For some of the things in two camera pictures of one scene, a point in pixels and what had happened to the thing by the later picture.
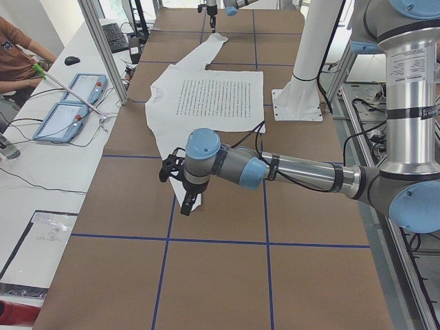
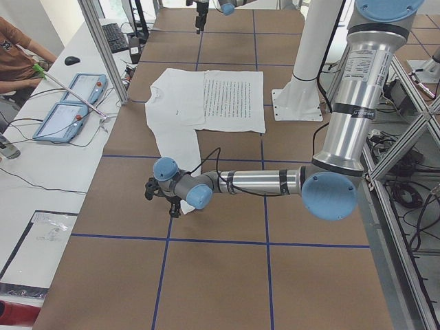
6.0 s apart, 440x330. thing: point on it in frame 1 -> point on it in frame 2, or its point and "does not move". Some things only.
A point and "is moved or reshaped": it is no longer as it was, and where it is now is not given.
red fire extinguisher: x=18 y=314 does not move
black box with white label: x=135 y=47 does not move
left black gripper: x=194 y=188 -> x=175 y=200
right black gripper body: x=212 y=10 -> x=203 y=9
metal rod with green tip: x=40 y=70 does not move
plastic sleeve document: x=35 y=256 does not move
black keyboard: x=115 y=38 does not move
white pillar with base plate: x=298 y=100 does not move
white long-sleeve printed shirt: x=192 y=94 is moved or reshaped
